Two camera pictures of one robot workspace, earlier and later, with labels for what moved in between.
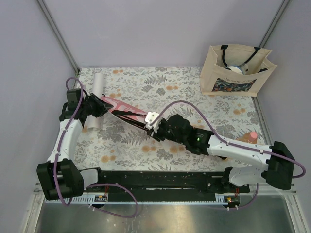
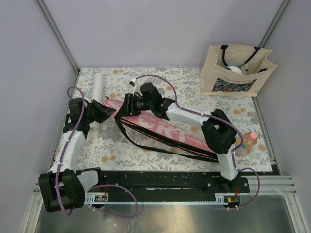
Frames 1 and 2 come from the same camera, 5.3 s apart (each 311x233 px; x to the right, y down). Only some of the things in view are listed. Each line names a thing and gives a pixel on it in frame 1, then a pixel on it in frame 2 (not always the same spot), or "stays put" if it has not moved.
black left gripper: [102, 106] to [104, 111]
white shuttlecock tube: [94, 123] stays put
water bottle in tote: [242, 69] stays put
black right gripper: [156, 135] to [128, 108]
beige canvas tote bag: [231, 70] stays put
